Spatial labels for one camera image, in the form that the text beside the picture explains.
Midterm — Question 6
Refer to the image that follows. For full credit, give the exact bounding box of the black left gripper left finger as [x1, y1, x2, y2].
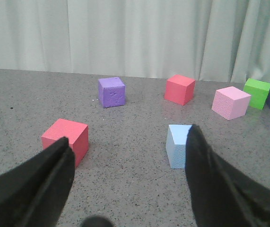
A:
[0, 137, 75, 227]

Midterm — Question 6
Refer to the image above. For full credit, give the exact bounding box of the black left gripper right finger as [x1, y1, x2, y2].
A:
[185, 124, 270, 227]

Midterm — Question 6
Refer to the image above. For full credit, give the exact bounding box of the light blue smooth cube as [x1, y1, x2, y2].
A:
[165, 124, 192, 169]

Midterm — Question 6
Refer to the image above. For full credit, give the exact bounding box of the red foam cube near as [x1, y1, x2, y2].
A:
[41, 118, 89, 167]

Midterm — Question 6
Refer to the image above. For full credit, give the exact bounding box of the red foam cube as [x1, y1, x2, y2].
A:
[41, 118, 89, 167]
[164, 75, 196, 105]

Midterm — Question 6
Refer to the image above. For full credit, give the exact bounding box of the pink foam cube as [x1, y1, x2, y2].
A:
[211, 86, 251, 120]

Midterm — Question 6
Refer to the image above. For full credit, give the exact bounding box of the green foam cube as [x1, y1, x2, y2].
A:
[243, 78, 270, 110]

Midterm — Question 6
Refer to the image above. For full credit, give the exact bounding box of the red foam cube far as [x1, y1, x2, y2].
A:
[164, 75, 196, 105]

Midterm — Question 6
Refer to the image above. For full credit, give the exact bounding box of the purple dented foam cube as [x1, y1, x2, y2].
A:
[98, 77, 126, 108]

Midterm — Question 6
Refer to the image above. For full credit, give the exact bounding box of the grey curtain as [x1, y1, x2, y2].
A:
[0, 0, 270, 82]

